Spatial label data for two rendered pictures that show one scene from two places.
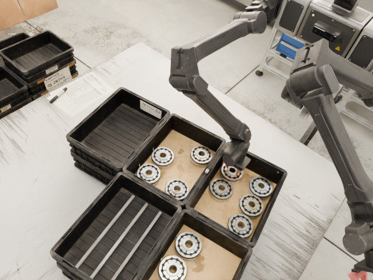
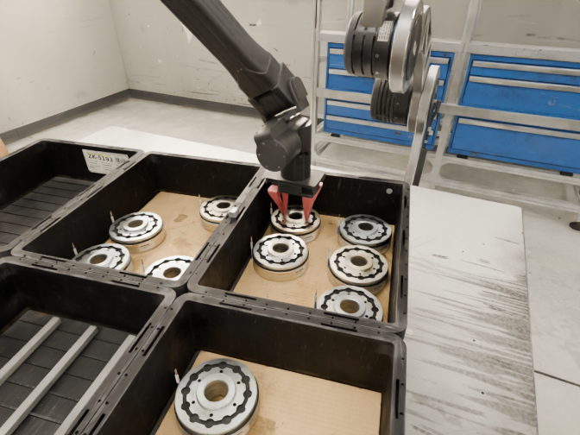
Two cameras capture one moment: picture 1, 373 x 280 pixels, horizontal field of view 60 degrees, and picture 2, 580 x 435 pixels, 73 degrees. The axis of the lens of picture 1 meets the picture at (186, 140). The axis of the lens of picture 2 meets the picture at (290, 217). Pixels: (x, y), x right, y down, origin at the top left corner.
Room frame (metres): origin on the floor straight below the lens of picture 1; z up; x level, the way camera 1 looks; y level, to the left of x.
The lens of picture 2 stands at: (0.18, -0.14, 1.31)
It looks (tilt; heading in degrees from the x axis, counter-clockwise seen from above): 34 degrees down; 353
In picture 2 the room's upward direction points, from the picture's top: straight up
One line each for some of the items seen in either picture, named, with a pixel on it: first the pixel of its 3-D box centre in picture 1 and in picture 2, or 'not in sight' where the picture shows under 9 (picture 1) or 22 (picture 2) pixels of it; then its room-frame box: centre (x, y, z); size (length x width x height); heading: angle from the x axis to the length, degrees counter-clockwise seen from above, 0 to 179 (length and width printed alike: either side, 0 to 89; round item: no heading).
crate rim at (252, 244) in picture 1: (238, 189); (318, 230); (0.72, -0.25, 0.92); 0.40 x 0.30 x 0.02; 158
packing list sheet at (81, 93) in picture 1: (81, 91); not in sight; (1.31, 0.65, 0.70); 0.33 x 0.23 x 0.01; 149
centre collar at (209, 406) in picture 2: (188, 244); (216, 391); (0.47, -0.08, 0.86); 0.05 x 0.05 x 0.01
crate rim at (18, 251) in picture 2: (176, 155); (161, 206); (0.83, 0.03, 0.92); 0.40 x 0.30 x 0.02; 158
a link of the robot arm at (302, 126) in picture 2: (241, 147); (293, 135); (0.84, -0.22, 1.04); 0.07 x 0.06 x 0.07; 149
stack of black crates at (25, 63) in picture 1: (44, 74); not in sight; (1.73, 1.12, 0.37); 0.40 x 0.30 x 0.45; 148
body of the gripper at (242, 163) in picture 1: (238, 155); (295, 165); (0.84, -0.23, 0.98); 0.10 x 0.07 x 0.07; 61
